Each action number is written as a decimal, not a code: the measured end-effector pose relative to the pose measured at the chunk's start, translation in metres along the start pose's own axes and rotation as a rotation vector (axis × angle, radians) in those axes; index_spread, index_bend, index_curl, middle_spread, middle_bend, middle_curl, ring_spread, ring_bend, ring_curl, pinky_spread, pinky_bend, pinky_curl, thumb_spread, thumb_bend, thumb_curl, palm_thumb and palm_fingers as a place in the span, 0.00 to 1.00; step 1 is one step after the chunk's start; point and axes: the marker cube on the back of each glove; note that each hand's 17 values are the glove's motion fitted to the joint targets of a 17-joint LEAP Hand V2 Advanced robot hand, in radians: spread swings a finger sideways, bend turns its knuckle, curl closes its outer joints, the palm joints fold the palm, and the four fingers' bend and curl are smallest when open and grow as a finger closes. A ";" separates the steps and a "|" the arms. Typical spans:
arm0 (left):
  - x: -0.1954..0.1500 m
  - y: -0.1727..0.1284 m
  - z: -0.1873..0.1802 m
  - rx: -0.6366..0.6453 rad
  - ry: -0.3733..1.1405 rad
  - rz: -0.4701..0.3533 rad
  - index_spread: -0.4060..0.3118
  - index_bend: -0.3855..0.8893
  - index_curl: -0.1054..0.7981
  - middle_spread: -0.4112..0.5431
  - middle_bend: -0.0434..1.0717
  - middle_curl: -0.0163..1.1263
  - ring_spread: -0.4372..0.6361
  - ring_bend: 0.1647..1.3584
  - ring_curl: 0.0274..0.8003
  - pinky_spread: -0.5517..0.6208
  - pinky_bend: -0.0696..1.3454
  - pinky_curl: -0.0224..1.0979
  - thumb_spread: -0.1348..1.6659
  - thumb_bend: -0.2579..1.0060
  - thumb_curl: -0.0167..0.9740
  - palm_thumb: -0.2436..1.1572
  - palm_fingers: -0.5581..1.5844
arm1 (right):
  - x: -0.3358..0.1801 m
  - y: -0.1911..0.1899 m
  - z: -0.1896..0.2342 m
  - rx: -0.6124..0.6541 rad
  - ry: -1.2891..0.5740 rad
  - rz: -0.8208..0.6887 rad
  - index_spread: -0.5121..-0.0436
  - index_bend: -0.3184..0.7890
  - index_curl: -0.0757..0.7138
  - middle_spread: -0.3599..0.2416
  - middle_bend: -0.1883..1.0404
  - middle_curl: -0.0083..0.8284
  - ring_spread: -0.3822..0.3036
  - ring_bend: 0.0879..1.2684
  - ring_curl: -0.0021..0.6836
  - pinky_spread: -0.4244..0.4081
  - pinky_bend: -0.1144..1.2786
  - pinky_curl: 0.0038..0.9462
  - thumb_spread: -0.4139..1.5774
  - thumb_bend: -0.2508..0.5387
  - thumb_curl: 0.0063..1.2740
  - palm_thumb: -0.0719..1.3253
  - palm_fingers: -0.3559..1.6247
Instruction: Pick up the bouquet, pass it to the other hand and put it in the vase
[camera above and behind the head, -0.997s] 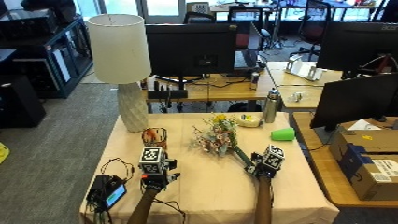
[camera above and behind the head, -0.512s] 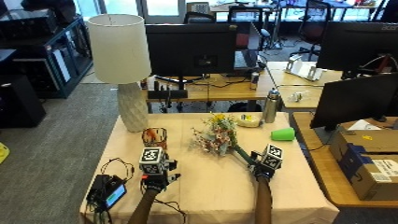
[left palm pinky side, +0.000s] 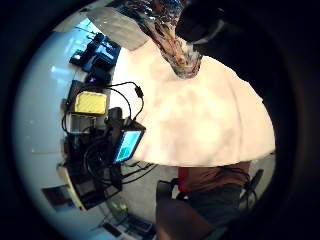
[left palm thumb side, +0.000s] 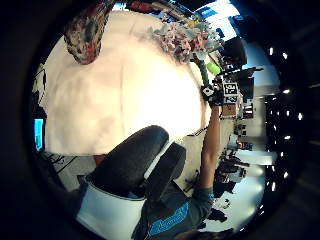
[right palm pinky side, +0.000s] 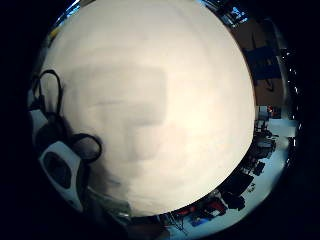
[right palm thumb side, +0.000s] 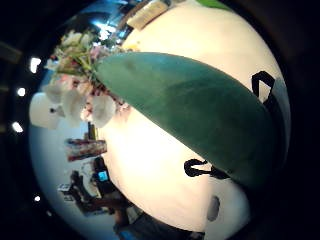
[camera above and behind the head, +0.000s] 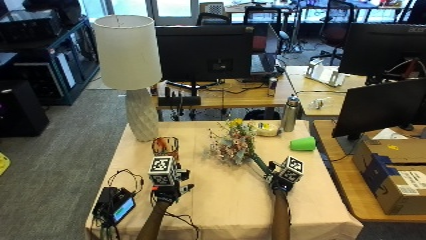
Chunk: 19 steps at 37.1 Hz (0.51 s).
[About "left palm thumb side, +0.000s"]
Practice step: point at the white side table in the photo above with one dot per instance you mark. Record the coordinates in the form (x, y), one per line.
(255, 157)

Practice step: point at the white marker cube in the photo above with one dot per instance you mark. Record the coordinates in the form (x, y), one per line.
(230, 89)

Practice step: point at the blue lit monitor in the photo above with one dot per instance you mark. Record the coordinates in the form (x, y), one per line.
(38, 133)

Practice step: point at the brown cardboard box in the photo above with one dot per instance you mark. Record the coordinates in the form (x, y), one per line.
(228, 110)

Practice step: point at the black office chair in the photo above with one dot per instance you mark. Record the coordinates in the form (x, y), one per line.
(236, 50)

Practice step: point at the pink and white flower bunch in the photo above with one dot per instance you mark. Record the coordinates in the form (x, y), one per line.
(180, 41)

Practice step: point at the the person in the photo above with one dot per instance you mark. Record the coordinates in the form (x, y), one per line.
(173, 215)

